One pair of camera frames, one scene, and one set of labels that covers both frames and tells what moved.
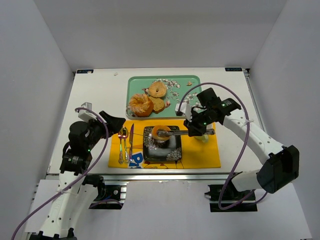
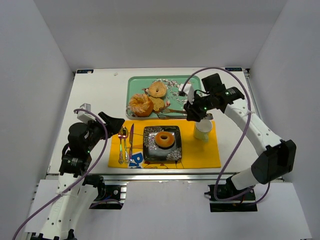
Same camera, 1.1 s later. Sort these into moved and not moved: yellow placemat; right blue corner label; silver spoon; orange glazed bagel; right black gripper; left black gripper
Moved: right black gripper; orange glazed bagel
Not moved: left black gripper; yellow placemat; silver spoon; right blue corner label
